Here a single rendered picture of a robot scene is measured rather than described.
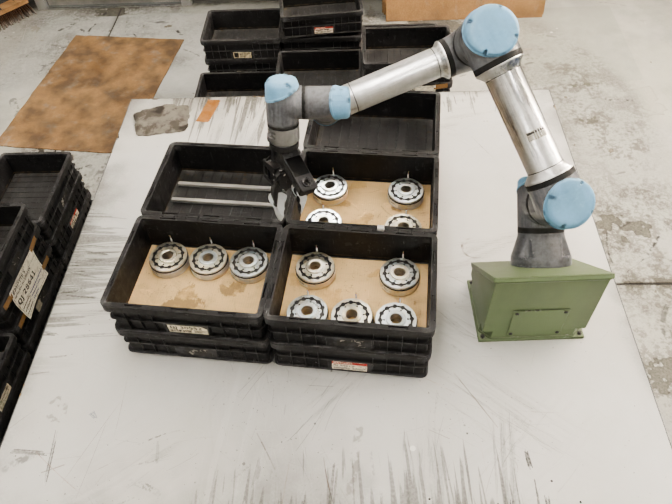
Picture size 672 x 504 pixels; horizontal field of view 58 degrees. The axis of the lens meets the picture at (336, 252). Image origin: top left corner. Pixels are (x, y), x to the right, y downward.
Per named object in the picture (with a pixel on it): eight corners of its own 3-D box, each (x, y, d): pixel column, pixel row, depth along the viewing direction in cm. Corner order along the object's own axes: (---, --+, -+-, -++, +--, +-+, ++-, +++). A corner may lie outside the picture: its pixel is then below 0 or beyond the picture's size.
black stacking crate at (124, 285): (287, 252, 168) (283, 225, 159) (267, 345, 150) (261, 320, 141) (150, 243, 172) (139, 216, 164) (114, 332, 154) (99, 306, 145)
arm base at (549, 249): (560, 259, 165) (560, 222, 164) (580, 267, 150) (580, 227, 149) (504, 261, 165) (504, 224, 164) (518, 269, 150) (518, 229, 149)
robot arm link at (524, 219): (554, 223, 163) (555, 172, 161) (575, 227, 149) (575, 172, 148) (510, 225, 162) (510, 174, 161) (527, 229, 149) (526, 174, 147)
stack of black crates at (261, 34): (290, 64, 342) (284, 7, 316) (287, 97, 323) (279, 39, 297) (220, 66, 344) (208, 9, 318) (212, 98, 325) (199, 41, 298)
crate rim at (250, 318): (284, 229, 161) (283, 223, 159) (262, 324, 142) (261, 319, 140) (140, 220, 165) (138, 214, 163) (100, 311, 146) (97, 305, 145)
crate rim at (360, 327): (437, 239, 157) (437, 233, 155) (434, 339, 138) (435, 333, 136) (285, 229, 161) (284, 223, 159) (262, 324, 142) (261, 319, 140)
